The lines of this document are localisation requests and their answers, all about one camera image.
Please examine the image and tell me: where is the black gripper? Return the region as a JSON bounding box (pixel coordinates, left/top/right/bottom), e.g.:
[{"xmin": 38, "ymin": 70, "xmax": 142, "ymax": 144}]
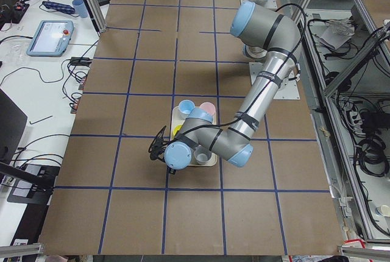
[{"xmin": 167, "ymin": 165, "xmax": 177, "ymax": 175}]

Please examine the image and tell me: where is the grey plastic cup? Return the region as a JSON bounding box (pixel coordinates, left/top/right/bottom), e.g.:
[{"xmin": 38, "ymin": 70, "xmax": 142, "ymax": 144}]
[{"xmin": 194, "ymin": 146, "xmax": 211, "ymax": 165}]

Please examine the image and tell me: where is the yellow plastic cup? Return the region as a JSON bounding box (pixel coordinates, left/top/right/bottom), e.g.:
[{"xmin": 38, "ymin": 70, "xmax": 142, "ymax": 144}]
[{"xmin": 172, "ymin": 125, "xmax": 182, "ymax": 136}]

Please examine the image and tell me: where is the blue plastic cup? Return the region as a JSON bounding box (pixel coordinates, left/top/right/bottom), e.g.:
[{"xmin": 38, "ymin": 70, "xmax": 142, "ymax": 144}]
[{"xmin": 178, "ymin": 99, "xmax": 195, "ymax": 119}]

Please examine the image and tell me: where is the pink plastic cup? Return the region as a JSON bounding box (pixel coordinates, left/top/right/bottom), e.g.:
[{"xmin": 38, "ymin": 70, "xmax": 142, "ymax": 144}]
[{"xmin": 199, "ymin": 102, "xmax": 216, "ymax": 117}]

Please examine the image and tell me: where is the blue cup on desk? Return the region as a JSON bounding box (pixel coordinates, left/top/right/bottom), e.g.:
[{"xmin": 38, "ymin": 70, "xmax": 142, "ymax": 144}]
[{"xmin": 72, "ymin": 0, "xmax": 88, "ymax": 18}]

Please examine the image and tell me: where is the cream plastic tray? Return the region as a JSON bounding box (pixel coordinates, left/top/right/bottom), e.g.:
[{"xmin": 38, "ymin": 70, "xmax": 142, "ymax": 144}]
[{"xmin": 170, "ymin": 106, "xmax": 218, "ymax": 167}]

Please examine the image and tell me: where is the teach pendant tablet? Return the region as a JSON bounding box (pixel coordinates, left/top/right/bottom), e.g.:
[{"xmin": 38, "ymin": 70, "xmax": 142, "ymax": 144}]
[{"xmin": 26, "ymin": 20, "xmax": 74, "ymax": 57}]

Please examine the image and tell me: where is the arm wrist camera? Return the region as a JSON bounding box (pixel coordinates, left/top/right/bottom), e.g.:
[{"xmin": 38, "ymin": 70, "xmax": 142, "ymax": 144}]
[{"xmin": 148, "ymin": 126, "xmax": 168, "ymax": 162}]

